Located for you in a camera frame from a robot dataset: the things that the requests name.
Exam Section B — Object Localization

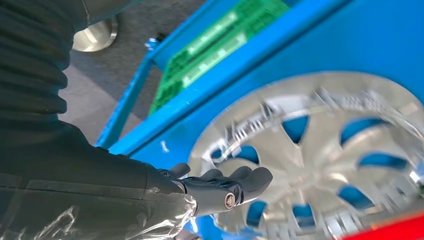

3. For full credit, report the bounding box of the chrome stanchion post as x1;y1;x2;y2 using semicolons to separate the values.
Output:
72;14;119;53

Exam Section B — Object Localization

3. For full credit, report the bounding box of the green plastic crate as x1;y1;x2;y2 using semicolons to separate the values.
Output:
148;6;292;115
158;0;266;77

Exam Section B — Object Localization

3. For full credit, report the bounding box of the blue metal shelf rack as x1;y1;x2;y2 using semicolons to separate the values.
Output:
95;0;424;240

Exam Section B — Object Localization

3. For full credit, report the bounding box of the red barrier belt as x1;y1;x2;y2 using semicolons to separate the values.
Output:
341;211;424;240

